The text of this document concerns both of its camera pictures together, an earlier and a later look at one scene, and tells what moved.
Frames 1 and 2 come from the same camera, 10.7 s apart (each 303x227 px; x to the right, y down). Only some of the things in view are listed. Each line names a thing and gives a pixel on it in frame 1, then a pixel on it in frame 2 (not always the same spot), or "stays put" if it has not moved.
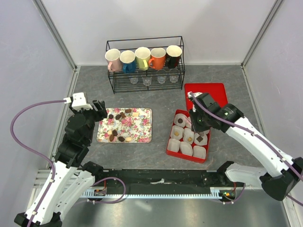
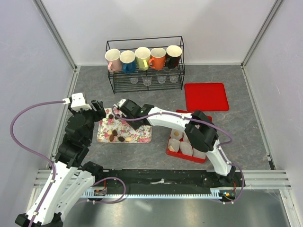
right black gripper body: [199, 121] -> [135, 126]
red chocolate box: [183, 143] stays put
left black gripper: [101, 114] stays put
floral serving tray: [126, 125] stays put
